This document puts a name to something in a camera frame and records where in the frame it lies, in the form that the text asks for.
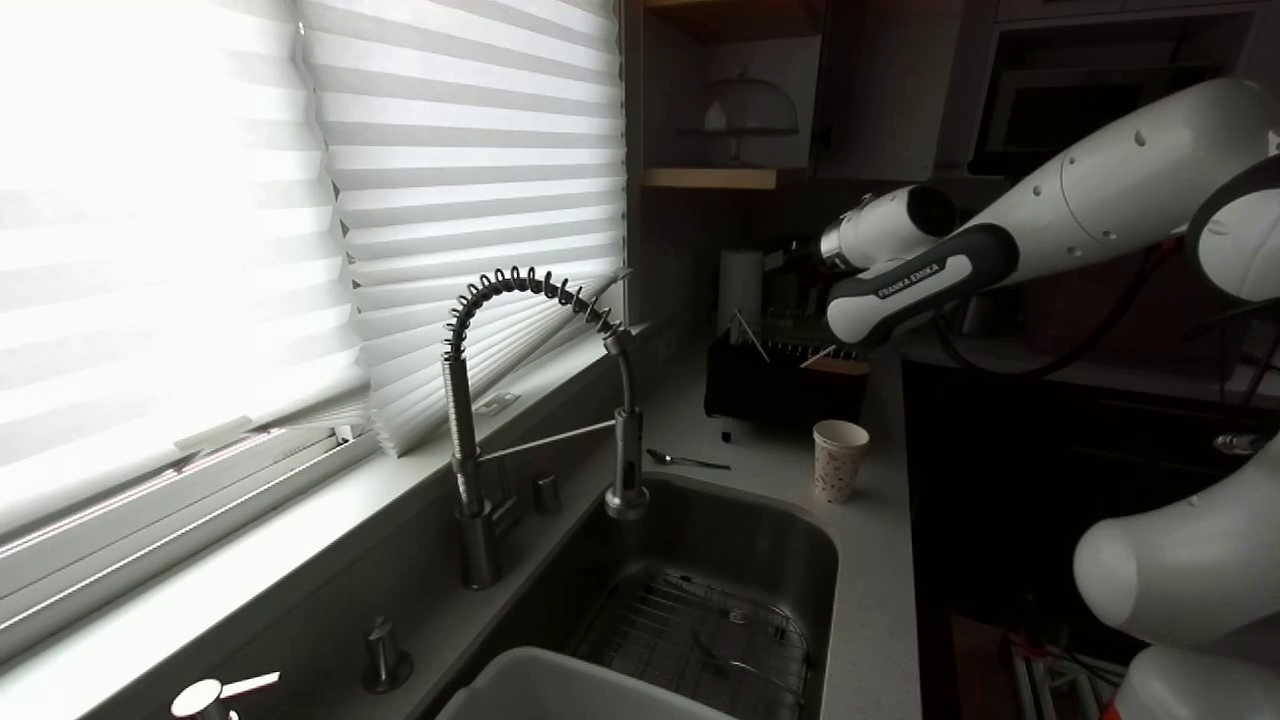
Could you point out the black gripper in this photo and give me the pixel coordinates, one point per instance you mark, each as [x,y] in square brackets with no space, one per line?
[807,303]

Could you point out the terrazzo print paper cup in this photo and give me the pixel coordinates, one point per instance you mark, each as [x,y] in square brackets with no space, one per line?
[842,433]
[842,476]

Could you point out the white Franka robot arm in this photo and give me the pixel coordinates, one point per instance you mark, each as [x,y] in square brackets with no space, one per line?
[1134,174]

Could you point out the black utensil caddy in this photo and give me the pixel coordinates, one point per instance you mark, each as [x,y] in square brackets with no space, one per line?
[774,392]

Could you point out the light wooden shelf board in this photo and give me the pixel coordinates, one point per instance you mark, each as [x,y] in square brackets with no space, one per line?
[704,178]

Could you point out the glass cake dome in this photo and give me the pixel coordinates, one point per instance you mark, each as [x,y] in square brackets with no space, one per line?
[751,109]

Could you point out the silver metal spoon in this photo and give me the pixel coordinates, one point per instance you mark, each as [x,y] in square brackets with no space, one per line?
[687,460]

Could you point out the grey kitchen sink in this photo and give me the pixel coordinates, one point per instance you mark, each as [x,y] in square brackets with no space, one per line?
[784,546]

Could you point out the small steel counter cap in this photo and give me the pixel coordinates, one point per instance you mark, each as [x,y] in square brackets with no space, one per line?
[551,494]

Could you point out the white pleated window blind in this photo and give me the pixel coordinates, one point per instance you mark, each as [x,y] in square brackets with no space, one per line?
[163,226]
[483,202]

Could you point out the steel spring kitchen faucet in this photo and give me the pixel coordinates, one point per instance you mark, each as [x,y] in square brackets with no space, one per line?
[462,442]

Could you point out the white plastic wash basin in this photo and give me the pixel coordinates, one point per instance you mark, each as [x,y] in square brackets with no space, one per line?
[572,687]

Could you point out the dark steel counter knob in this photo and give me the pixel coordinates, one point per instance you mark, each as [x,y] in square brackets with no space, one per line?
[390,656]

